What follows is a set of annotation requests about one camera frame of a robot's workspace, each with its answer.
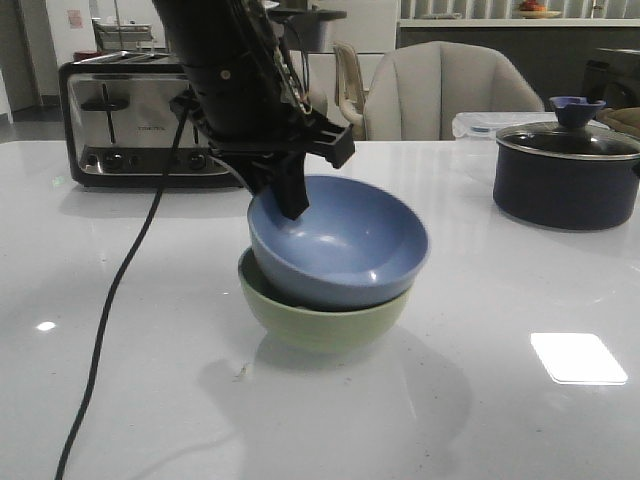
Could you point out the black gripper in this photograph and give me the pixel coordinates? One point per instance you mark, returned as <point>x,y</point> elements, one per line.
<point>272,147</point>

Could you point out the blue bowl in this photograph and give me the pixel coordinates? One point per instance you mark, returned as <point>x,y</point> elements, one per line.
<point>355,245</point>

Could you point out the green bowl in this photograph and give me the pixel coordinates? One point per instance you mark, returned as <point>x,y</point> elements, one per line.
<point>326,332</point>

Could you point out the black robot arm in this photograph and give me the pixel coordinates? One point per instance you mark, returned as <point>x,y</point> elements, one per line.
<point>247,99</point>

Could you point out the cream plastic chair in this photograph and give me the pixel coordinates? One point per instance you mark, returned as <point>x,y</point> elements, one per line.
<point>349,93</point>

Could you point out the beige armchair right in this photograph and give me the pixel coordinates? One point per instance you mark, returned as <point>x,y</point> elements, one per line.
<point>417,90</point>

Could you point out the white cabinet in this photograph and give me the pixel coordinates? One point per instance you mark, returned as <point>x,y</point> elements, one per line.
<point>369,27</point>

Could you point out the clear plastic storage container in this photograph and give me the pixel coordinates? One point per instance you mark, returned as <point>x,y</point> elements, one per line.
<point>475,125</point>

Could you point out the black and chrome toaster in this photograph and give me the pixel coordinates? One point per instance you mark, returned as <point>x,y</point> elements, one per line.
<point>119,126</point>

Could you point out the dark blue saucepan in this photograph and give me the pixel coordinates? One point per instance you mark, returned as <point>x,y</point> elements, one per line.
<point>569,185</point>

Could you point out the fruit plate on counter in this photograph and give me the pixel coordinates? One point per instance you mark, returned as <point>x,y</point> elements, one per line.
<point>531,9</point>

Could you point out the glass pot lid blue knob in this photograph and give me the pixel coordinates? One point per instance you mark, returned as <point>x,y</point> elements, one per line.
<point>574,112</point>

